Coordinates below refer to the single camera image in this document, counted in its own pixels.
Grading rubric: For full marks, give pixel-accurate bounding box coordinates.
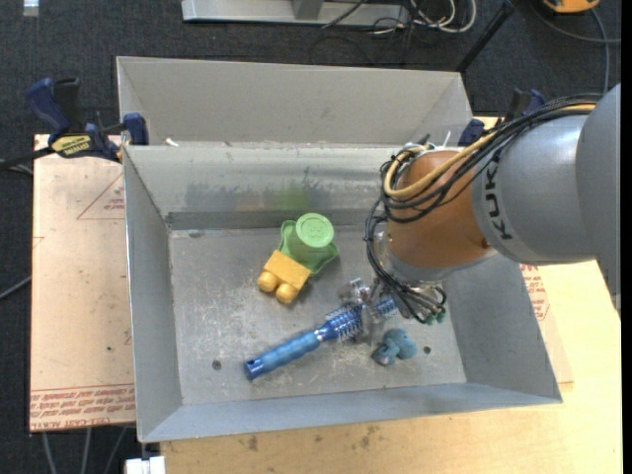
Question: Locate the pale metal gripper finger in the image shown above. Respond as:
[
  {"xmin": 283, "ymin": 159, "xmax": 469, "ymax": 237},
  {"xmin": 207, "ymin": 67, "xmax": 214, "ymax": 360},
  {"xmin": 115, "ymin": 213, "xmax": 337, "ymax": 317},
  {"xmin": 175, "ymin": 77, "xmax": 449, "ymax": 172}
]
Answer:
[
  {"xmin": 338, "ymin": 277, "xmax": 372, "ymax": 307},
  {"xmin": 351, "ymin": 308, "xmax": 379, "ymax": 345}
]

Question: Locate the blue brush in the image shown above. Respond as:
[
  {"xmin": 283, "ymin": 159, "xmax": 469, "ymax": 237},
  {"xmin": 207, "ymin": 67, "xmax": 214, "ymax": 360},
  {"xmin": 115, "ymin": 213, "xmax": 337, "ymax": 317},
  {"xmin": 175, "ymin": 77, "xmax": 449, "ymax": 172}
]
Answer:
[{"xmin": 244, "ymin": 295, "xmax": 400, "ymax": 382}]

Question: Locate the teal toy animal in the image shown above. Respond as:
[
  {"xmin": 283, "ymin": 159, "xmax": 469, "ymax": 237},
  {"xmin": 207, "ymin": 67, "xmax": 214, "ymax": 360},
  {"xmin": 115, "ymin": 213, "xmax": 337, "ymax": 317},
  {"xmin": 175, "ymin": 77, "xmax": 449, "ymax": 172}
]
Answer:
[{"xmin": 370, "ymin": 328, "xmax": 419, "ymax": 366}]

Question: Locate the green plastic cup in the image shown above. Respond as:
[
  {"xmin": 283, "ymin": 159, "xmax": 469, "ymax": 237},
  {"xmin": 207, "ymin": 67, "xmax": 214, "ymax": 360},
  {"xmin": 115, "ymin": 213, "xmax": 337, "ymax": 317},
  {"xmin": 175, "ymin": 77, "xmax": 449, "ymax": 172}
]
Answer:
[{"xmin": 278, "ymin": 212, "xmax": 341, "ymax": 278}]

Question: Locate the yellow toy block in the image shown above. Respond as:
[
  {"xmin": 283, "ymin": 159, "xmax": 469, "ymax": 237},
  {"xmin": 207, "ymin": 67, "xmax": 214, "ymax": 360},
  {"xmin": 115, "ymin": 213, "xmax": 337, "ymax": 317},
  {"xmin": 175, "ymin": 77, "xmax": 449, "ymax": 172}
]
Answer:
[{"xmin": 257, "ymin": 249, "xmax": 313, "ymax": 306}]

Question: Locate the grey metal bin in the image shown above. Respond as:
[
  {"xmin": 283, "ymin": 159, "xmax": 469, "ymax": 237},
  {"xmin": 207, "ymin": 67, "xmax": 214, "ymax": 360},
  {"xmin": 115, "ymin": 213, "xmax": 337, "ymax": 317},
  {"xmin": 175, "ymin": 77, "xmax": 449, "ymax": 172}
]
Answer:
[{"xmin": 116, "ymin": 55, "xmax": 564, "ymax": 444}]

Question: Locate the brown cardboard board, red print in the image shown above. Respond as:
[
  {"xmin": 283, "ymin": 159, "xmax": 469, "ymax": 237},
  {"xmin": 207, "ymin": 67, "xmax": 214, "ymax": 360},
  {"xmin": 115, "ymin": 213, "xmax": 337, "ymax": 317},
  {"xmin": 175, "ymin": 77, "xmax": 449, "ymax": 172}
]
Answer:
[{"xmin": 29, "ymin": 133, "xmax": 576, "ymax": 435}]

